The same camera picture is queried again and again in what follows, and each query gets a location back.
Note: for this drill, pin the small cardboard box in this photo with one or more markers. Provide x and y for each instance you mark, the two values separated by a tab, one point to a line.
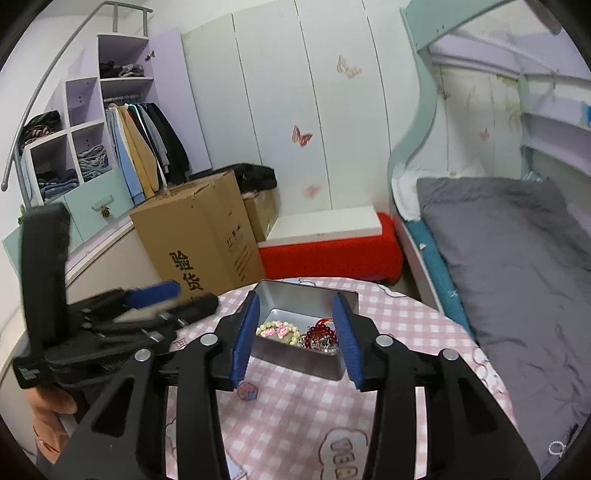
261	212

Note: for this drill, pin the large cardboard box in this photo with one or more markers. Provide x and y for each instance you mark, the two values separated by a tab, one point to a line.
198	240

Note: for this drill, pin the grey metal tin box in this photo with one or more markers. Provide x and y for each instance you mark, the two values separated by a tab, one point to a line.
300	300

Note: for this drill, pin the faded pink butterfly sticker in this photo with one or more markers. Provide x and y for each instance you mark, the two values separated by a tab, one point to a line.
313	190

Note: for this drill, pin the hanging clothes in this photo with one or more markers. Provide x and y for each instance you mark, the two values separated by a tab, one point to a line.
143	143

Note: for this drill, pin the grey blanket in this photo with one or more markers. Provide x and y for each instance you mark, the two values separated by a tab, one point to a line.
508	277

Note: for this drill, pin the lavender wall shelf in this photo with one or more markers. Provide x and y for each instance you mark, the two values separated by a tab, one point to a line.
554	134

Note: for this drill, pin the striped folded clothes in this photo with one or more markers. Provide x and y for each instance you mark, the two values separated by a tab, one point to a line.
41	127

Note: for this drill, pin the pine cone drawer pull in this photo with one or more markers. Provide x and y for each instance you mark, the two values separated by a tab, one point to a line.
105	213

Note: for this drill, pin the pink pig charm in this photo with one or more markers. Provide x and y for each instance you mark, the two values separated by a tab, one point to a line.
280	330

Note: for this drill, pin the pink checkered tablecloth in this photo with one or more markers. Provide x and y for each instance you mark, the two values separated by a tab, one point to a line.
300	415

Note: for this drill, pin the red bench white top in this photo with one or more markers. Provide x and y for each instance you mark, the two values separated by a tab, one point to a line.
332	261

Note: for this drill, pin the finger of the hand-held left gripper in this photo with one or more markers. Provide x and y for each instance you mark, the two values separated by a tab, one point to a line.
152	294
194	307

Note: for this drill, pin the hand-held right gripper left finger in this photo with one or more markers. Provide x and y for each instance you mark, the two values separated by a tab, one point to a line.
244	341

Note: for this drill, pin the teal drawers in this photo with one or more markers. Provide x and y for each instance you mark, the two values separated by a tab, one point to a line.
87	203

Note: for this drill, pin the person's left hand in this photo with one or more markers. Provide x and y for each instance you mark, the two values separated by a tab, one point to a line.
46	415

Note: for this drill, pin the teal bed frame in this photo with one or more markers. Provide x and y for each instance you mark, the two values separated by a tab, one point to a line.
415	92

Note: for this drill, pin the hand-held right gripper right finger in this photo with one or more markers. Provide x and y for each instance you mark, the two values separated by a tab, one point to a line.
346	344

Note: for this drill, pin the lavender open shelf unit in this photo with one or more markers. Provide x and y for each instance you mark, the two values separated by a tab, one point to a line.
83	92

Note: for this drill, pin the cream low cabinet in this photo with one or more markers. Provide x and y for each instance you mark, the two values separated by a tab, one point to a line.
101	258

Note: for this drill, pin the dark folded clothes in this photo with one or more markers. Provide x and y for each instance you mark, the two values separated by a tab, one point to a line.
122	69

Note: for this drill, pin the white wardrobe doors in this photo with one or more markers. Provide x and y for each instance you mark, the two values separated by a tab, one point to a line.
286	115

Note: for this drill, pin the small orange butterfly sticker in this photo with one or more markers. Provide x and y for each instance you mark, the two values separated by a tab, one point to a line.
484	134

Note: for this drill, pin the cream butterfly sticker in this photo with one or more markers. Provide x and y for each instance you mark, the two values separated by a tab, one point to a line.
348	67

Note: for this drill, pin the white pillow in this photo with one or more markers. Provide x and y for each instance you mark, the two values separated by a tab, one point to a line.
404	194

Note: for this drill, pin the teal bed sheet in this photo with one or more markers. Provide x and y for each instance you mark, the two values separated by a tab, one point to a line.
438	267

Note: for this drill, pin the blue packet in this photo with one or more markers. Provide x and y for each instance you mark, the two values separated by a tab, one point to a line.
586	114

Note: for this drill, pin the grey folded clothes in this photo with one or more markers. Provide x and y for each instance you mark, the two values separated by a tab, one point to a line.
94	159

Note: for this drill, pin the blue folded jeans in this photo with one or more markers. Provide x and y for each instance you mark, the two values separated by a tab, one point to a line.
57	182

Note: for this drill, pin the white board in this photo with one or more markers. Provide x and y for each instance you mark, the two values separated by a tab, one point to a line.
323	226

